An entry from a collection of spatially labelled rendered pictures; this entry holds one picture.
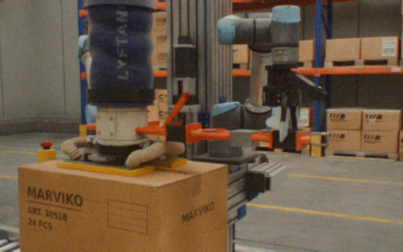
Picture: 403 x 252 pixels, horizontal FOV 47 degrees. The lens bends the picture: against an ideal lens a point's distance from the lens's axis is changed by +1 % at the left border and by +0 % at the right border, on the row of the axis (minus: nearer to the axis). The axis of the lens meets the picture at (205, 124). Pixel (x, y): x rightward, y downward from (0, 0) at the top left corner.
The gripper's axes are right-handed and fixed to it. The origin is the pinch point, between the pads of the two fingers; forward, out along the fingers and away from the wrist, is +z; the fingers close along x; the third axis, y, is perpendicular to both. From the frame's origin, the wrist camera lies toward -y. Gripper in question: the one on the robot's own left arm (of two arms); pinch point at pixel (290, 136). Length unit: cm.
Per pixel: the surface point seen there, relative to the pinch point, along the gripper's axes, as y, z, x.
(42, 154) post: 156, 25, -44
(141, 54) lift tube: 51, -24, 2
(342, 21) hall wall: 206, -126, -834
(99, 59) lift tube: 61, -22, 11
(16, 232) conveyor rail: 157, 64, -27
